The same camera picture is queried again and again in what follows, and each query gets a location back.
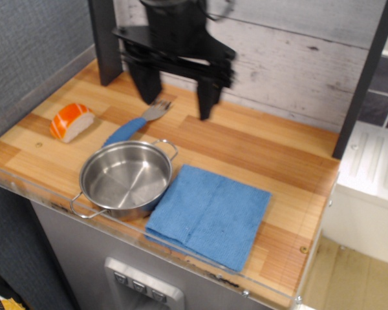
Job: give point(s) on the yellow object at corner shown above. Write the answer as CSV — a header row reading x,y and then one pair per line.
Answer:
x,y
11,304

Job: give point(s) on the clear acrylic table edge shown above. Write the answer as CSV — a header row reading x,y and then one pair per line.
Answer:
x,y
82,245

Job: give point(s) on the salmon sushi toy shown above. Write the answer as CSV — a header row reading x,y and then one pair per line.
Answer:
x,y
71,121

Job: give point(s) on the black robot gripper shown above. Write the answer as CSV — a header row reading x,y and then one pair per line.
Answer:
x,y
175,40

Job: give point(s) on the grey dispenser button panel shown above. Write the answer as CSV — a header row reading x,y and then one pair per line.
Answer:
x,y
134,289

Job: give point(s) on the blue handled metal fork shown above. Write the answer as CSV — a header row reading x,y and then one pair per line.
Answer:
x,y
156,110

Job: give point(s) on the stainless steel pot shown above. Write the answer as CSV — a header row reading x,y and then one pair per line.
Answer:
x,y
126,180

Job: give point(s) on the white cabinet on right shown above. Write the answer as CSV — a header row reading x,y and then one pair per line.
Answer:
x,y
357,215

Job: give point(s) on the blue dish towel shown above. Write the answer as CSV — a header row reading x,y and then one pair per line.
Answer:
x,y
210,215

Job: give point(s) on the dark right frame post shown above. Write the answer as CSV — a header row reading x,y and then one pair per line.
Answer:
x,y
370,66

